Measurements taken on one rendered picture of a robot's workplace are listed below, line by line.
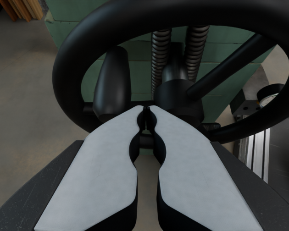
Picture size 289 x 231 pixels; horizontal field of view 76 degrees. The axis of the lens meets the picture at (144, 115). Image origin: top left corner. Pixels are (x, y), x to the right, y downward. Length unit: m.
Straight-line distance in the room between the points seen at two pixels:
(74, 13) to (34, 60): 1.25
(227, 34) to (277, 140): 0.85
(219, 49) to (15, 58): 1.48
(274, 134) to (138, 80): 0.78
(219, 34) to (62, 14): 0.25
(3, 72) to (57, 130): 0.63
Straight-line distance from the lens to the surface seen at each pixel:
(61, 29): 0.40
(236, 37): 0.28
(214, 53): 0.43
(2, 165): 1.26
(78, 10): 0.37
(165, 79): 0.25
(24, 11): 1.94
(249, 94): 0.55
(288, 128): 1.14
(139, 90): 0.50
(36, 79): 1.47
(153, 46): 0.25
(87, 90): 0.53
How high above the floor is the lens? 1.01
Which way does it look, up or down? 62 degrees down
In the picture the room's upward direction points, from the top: 3 degrees clockwise
